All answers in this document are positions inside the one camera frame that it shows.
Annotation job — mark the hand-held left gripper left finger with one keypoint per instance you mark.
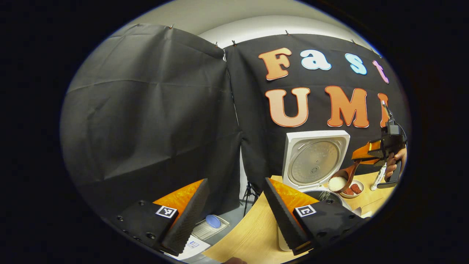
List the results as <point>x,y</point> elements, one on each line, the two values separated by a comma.
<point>190,216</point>

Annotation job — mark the brown wooden spoon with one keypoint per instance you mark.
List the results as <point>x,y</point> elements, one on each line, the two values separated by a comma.
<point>351,172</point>

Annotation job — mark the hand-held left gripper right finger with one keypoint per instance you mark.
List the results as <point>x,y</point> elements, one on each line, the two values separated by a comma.
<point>282,216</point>

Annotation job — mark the white round plate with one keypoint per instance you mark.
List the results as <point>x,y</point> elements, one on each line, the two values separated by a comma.
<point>361,187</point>

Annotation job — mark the red meat patty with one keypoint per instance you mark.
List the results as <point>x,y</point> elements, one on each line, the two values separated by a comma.
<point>356,188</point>
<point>348,191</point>

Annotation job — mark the white rice cooker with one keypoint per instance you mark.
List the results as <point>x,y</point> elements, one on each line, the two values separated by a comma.
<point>315,161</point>

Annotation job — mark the black backdrop cloth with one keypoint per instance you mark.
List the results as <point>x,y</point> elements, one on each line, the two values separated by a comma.
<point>146,110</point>

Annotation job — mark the black tripod stand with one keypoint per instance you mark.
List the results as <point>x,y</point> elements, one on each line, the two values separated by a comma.
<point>249,194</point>

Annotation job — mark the clear box with blue lid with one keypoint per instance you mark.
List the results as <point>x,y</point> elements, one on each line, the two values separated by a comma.
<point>212,222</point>

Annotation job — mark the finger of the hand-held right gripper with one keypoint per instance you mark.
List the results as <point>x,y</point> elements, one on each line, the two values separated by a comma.
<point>373,161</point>
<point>366,150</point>

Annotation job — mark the white rice spoonful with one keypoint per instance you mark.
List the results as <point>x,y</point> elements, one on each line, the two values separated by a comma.
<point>337,183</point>

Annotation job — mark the white drink bottle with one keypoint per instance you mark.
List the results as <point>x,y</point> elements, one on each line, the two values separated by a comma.
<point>378,178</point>

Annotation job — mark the white printed paper sheet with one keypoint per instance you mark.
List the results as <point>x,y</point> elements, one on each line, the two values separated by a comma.
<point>190,247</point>

